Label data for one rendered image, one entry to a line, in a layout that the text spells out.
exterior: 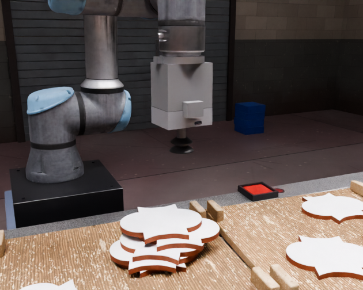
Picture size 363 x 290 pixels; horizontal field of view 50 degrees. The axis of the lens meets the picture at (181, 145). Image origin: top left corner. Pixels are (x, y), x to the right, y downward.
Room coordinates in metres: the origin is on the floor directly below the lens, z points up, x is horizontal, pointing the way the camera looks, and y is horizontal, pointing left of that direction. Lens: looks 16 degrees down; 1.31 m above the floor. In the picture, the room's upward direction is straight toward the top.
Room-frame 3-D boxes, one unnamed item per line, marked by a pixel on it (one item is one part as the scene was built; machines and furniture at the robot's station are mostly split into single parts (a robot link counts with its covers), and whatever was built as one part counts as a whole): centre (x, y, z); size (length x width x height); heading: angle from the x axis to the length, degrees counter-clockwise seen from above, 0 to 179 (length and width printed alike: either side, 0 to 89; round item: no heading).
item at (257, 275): (0.51, -0.13, 0.95); 0.06 x 0.02 x 0.03; 20
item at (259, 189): (0.94, -0.20, 0.92); 0.06 x 0.06 x 0.01; 22
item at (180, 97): (0.64, 0.00, 1.23); 0.10 x 0.09 x 0.16; 29
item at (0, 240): (0.63, 0.33, 0.95); 0.06 x 0.02 x 0.03; 20
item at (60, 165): (1.01, 0.34, 1.00); 0.15 x 0.15 x 0.10
